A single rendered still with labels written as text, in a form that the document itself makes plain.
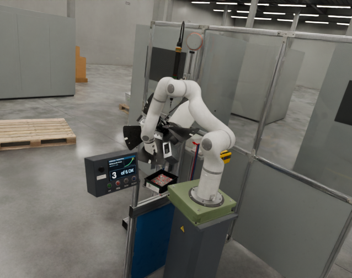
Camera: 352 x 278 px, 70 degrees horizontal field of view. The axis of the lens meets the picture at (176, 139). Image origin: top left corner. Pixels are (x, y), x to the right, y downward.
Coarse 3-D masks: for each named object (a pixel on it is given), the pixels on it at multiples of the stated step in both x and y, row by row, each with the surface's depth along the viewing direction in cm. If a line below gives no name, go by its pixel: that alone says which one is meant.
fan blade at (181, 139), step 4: (168, 128) 201; (172, 128) 202; (176, 128) 202; (180, 128) 203; (184, 128) 204; (188, 128) 204; (172, 132) 195; (176, 132) 195; (180, 132) 195; (184, 132) 195; (188, 132) 195; (192, 132) 194; (196, 132) 194; (176, 136) 191; (180, 136) 191; (184, 136) 191; (188, 136) 190; (180, 140) 188; (184, 140) 187
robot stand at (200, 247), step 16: (176, 208) 157; (176, 224) 159; (192, 224) 145; (208, 224) 142; (224, 224) 151; (176, 240) 160; (192, 240) 146; (208, 240) 148; (224, 240) 158; (176, 256) 162; (192, 256) 149; (208, 256) 155; (176, 272) 164; (192, 272) 153; (208, 272) 162
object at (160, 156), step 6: (156, 138) 206; (156, 144) 204; (162, 144) 206; (144, 150) 200; (162, 150) 203; (138, 156) 198; (144, 156) 198; (156, 156) 199; (162, 156) 200; (156, 162) 196; (162, 162) 197
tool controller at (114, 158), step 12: (96, 156) 132; (108, 156) 131; (120, 156) 133; (132, 156) 138; (96, 168) 124; (108, 168) 129; (120, 168) 134; (132, 168) 139; (96, 180) 125; (108, 180) 129; (120, 180) 134; (96, 192) 126; (108, 192) 130
